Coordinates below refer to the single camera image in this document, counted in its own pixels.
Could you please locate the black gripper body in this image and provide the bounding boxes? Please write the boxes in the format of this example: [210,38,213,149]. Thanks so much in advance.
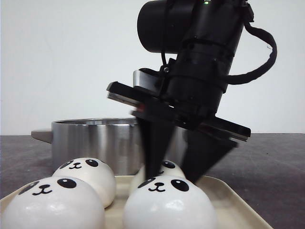
[107,65,251,141]

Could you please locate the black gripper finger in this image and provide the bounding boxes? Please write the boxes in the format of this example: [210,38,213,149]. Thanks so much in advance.
[137,118,175,179]
[181,130,238,183]

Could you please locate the panda bun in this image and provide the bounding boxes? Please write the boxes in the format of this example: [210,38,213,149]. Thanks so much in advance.
[0,177,105,229]
[122,176,218,229]
[129,160,185,194]
[52,157,116,208]

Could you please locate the stainless steel steamer pot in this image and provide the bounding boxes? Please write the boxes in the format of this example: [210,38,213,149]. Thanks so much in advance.
[30,118,186,176]

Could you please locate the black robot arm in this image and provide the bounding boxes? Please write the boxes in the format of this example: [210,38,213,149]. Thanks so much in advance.
[107,0,251,182]

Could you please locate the cream plastic tray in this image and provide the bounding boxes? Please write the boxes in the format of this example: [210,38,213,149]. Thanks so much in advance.
[1,176,269,229]

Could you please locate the black sleeved cable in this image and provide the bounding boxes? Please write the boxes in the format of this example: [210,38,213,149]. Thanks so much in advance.
[225,4,278,85]

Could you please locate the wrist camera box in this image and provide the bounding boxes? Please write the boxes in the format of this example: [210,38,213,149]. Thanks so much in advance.
[133,68,167,97]

